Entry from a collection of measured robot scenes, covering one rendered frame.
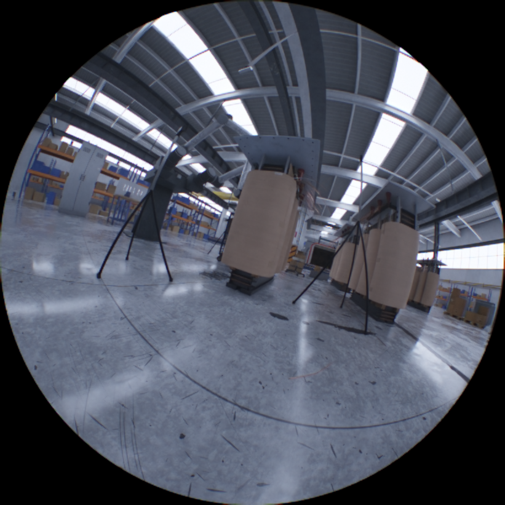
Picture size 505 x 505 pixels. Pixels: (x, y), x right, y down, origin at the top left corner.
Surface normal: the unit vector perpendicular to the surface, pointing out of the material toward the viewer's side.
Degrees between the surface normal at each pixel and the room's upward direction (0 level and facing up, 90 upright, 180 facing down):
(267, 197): 90
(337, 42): 174
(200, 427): 0
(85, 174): 90
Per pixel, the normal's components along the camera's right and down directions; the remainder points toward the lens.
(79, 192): 0.91, 0.27
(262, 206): -0.32, -0.06
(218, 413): 0.27, -0.96
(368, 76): -0.18, 0.98
